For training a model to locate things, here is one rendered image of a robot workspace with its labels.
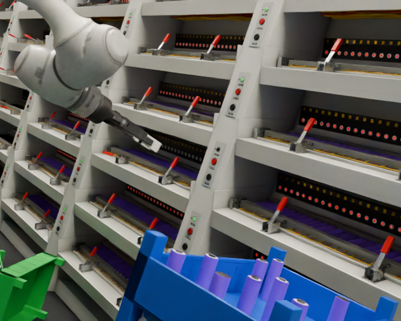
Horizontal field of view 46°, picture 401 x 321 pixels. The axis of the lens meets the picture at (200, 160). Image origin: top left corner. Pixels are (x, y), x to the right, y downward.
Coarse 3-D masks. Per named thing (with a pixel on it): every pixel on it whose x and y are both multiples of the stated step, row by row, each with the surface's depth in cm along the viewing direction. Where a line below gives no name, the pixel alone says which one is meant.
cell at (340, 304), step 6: (336, 300) 58; (342, 300) 58; (348, 300) 59; (336, 306) 58; (342, 306) 58; (330, 312) 58; (336, 312) 58; (342, 312) 58; (330, 318) 58; (336, 318) 58; (342, 318) 58
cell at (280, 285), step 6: (276, 282) 58; (282, 282) 57; (288, 282) 58; (276, 288) 58; (282, 288) 57; (270, 294) 58; (276, 294) 57; (282, 294) 57; (270, 300) 58; (276, 300) 57; (282, 300) 58; (270, 306) 58; (264, 312) 58; (270, 312) 57; (264, 318) 58
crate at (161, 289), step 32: (160, 256) 54; (192, 256) 60; (128, 288) 53; (160, 288) 50; (192, 288) 48; (288, 288) 73; (320, 288) 70; (160, 320) 50; (192, 320) 47; (224, 320) 45; (256, 320) 43; (288, 320) 41; (320, 320) 69; (352, 320) 66; (384, 320) 61
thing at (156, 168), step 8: (112, 152) 175; (120, 152) 170; (128, 152) 169; (136, 160) 162; (144, 160) 158; (152, 168) 154; (160, 168) 151; (168, 168) 151; (184, 176) 142; (184, 184) 139
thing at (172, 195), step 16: (96, 144) 174; (112, 144) 178; (128, 144) 182; (96, 160) 171; (112, 160) 164; (128, 176) 153; (144, 176) 147; (144, 192) 146; (160, 192) 139; (176, 192) 133; (176, 208) 133
